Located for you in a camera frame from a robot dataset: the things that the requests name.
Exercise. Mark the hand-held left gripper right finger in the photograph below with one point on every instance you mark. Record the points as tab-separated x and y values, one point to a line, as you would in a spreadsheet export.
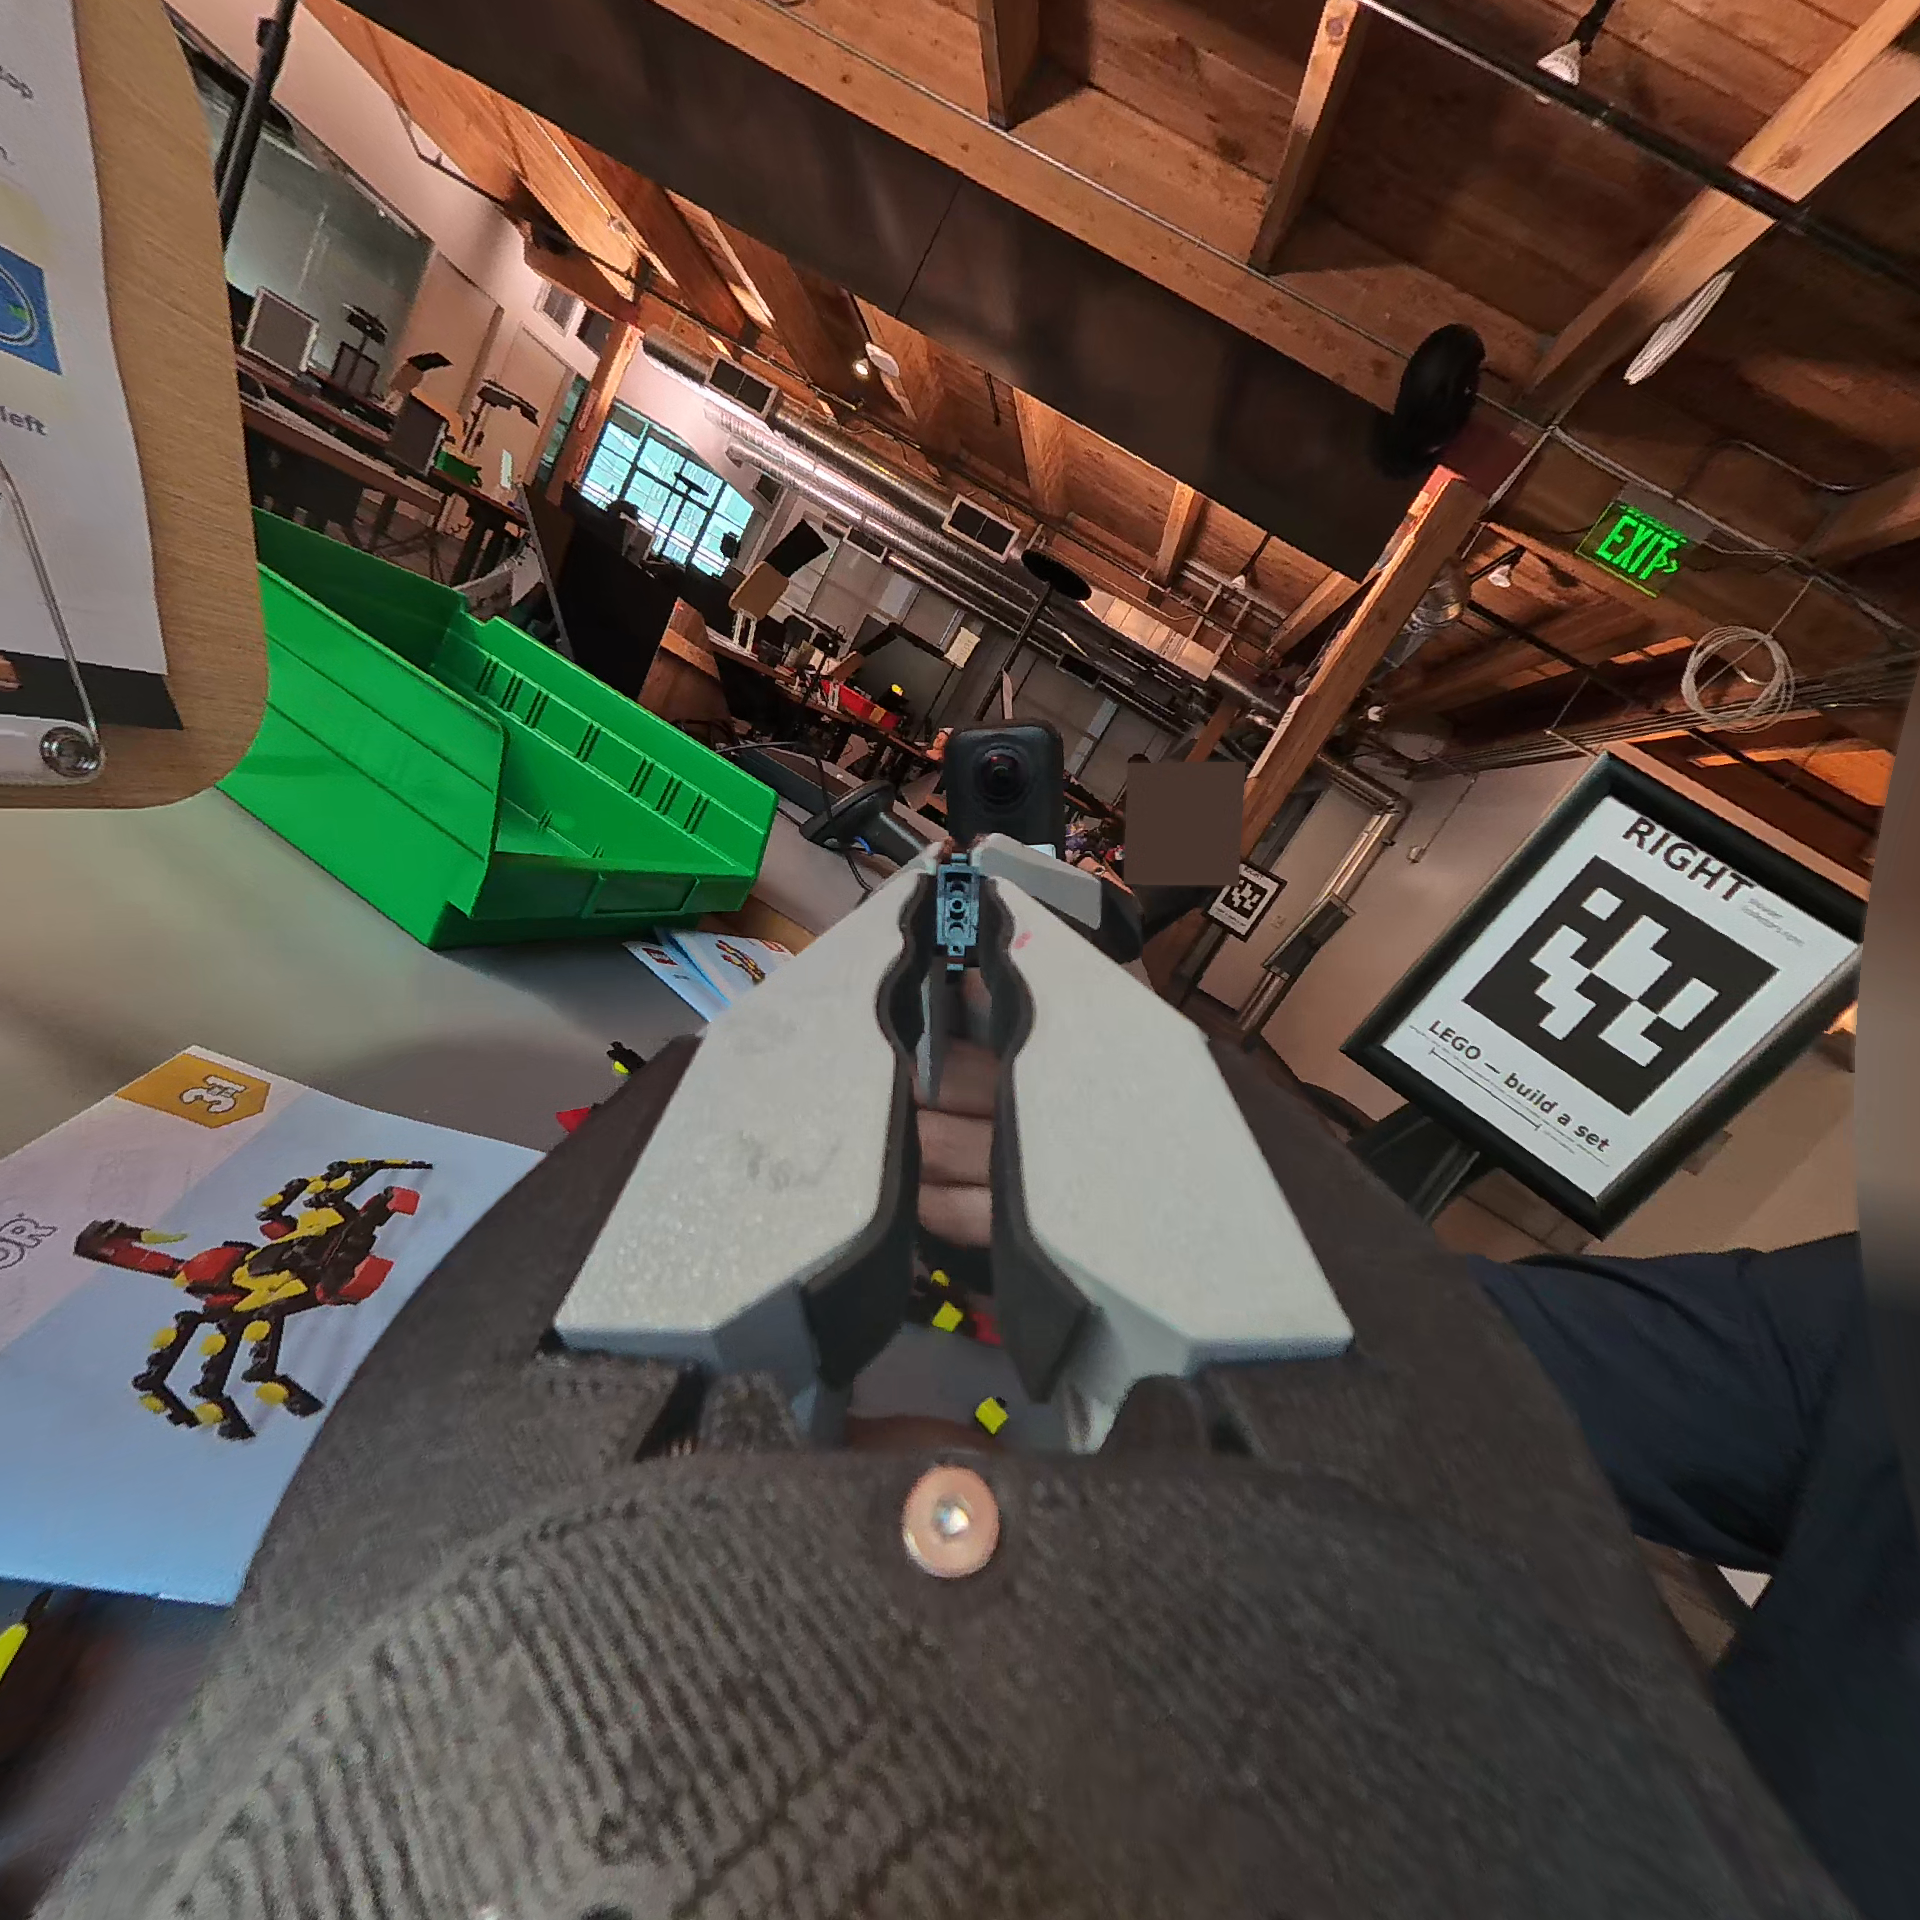
1155	1201

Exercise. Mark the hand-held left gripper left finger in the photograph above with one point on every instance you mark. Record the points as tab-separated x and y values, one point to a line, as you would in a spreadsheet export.
751	1201

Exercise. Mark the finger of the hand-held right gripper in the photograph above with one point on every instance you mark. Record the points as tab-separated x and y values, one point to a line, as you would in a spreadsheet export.
1074	911

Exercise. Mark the small black red lego subassembly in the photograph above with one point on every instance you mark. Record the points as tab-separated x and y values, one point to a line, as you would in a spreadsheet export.
958	908

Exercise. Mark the pile of lego pieces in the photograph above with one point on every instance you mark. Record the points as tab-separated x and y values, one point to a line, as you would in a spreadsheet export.
987	1411

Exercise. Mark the person's right forearm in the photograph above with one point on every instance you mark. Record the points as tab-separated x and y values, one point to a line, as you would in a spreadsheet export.
1710	1382

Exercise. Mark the person's right hand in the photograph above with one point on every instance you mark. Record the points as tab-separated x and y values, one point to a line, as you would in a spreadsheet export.
956	1171

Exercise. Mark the black barcode scanner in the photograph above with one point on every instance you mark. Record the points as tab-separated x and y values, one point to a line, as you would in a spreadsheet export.
872	812

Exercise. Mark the small marker sign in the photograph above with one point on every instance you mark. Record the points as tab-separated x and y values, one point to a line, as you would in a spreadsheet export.
1247	900

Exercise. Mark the closed instruction booklet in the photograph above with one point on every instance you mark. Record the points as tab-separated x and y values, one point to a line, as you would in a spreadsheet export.
706	971

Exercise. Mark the open spider instruction booklet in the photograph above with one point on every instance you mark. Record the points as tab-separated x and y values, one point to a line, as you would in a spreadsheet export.
270	1321

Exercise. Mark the framed marker sign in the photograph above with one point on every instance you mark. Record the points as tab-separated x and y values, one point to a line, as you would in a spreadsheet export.
1620	990

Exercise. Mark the green plastic bin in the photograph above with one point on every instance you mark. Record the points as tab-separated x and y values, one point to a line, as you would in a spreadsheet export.
450	780

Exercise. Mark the green exit sign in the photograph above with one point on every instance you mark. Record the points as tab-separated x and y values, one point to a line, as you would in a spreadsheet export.
1640	545

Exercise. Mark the white pendant lamp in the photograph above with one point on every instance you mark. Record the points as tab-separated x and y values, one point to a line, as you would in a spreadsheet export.
1682	326

